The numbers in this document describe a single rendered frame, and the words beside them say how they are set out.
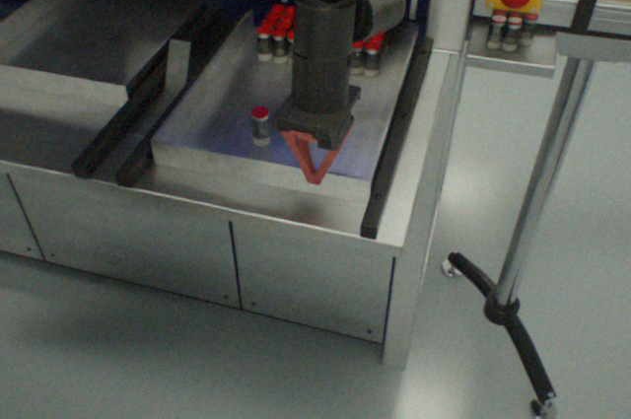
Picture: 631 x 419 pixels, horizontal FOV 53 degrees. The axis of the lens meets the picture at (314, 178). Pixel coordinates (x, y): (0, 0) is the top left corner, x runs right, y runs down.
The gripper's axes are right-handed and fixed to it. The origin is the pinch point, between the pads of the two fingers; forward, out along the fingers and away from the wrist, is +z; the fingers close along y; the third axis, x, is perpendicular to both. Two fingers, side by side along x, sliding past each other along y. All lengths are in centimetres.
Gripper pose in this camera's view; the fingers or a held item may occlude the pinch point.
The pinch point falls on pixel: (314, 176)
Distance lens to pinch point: 68.9
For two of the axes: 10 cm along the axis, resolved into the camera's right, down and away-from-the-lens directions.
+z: -0.5, 8.3, 5.5
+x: -9.5, -2.1, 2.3
